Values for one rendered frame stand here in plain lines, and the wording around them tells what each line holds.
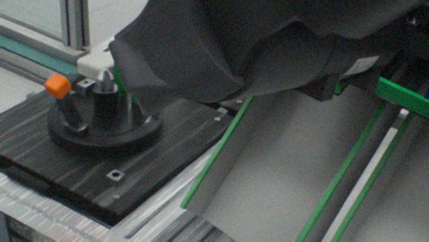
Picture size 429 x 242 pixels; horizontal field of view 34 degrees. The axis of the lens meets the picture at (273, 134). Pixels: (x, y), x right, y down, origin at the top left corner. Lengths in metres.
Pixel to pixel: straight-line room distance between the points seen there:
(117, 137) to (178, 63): 0.59
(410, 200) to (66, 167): 0.39
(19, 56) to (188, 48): 0.87
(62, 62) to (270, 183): 0.48
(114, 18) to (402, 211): 0.88
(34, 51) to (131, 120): 0.29
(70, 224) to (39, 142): 0.14
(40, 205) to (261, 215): 0.25
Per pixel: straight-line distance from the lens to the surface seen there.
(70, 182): 0.81
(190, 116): 0.92
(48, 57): 1.10
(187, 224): 0.81
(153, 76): 0.27
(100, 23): 1.40
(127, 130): 0.85
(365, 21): 0.24
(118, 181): 0.80
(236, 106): 0.95
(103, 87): 0.86
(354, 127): 0.69
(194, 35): 0.25
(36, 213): 0.80
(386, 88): 0.56
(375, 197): 0.68
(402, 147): 0.68
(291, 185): 0.70
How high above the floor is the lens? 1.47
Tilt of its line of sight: 34 degrees down
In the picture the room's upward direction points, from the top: 8 degrees clockwise
